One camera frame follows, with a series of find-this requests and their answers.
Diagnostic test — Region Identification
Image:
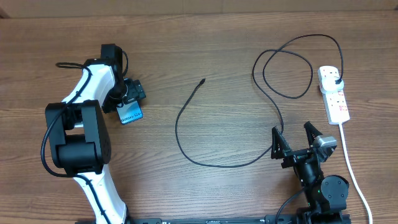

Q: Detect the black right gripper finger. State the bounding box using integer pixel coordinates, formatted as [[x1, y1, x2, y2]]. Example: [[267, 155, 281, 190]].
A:
[[271, 127, 292, 156], [304, 121, 322, 146]]

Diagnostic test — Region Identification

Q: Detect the blue Samsung Galaxy smartphone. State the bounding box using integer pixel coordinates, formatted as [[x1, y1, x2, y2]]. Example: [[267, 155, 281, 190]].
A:
[[117, 101, 144, 124]]

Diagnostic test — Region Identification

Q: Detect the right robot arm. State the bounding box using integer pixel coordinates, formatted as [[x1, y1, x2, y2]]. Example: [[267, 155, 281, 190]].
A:
[[265, 121, 351, 224]]

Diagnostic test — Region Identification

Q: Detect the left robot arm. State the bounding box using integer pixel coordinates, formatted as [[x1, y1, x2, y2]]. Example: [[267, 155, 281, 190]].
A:
[[40, 44, 146, 223]]

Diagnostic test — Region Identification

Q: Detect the white charger plug adapter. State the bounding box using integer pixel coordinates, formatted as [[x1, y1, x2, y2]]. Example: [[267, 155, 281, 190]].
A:
[[320, 77, 345, 94]]

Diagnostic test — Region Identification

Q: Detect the white power strip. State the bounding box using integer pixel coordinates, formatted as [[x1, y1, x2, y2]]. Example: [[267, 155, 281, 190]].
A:
[[317, 66, 350, 125]]

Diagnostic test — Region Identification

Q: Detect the white power strip cord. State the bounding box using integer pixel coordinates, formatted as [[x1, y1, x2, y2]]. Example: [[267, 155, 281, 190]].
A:
[[338, 123, 374, 224]]

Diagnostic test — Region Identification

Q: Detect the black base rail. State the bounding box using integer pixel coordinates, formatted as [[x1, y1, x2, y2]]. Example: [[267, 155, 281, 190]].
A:
[[124, 214, 352, 224]]

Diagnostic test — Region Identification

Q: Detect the black USB charging cable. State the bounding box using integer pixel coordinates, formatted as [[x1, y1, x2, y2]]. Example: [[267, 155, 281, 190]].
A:
[[175, 34, 345, 169]]

